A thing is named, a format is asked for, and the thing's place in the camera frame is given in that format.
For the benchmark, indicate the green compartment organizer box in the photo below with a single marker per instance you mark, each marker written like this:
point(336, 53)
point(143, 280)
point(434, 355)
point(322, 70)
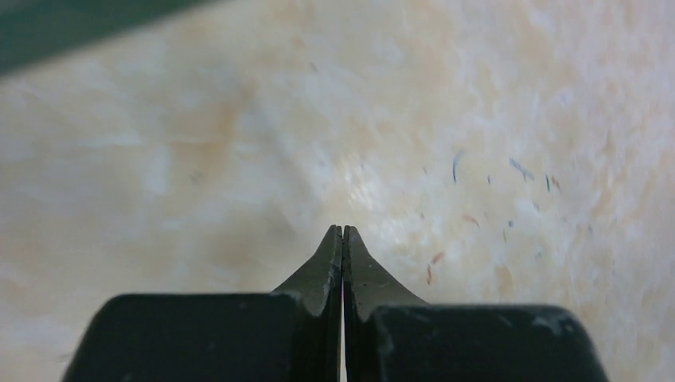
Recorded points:
point(34, 31)

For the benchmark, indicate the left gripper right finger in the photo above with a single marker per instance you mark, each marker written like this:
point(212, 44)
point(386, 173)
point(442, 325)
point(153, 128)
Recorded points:
point(366, 286)

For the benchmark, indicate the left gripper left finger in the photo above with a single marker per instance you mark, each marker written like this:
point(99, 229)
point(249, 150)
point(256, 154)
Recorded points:
point(316, 287)

